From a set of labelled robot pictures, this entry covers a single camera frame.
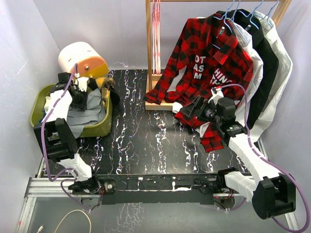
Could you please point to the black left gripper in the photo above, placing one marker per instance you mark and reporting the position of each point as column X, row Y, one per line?
column 82, row 106

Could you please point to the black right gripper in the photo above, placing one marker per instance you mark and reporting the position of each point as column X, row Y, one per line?
column 190, row 110

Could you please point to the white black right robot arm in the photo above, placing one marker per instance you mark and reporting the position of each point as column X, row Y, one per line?
column 271, row 192

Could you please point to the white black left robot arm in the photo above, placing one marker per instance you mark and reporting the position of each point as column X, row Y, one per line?
column 57, row 141

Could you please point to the yellow plaid shirt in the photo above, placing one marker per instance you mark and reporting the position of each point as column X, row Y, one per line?
column 106, row 89

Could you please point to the red black plaid shirt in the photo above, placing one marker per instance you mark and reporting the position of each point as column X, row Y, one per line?
column 195, row 66

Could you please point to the light grey white shirt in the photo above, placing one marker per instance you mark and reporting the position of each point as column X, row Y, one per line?
column 282, row 75

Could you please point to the olive green laundry basket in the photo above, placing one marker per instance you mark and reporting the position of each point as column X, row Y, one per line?
column 100, row 129

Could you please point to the blue cloth in basket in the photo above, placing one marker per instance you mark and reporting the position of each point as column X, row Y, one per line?
column 44, row 115

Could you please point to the white orange cylinder container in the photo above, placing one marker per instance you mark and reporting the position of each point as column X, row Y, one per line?
column 90, row 63

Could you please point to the wooden clothes rack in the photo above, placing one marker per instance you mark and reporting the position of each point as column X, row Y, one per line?
column 152, row 80

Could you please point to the pink hangers bundle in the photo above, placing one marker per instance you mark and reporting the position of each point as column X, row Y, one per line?
column 156, row 36

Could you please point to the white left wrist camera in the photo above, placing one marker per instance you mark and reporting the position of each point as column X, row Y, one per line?
column 81, row 83

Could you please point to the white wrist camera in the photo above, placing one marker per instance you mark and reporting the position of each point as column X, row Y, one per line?
column 216, row 95
column 81, row 83

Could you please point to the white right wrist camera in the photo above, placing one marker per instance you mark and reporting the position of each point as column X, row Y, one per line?
column 216, row 95

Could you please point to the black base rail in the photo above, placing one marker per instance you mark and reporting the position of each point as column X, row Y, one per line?
column 201, row 188

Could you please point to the aluminium frame rail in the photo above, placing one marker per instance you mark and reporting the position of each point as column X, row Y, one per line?
column 42, row 187

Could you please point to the blue wire hanger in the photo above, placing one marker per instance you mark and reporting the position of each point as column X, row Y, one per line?
column 267, row 17
column 238, row 17
column 224, row 25
column 251, row 15

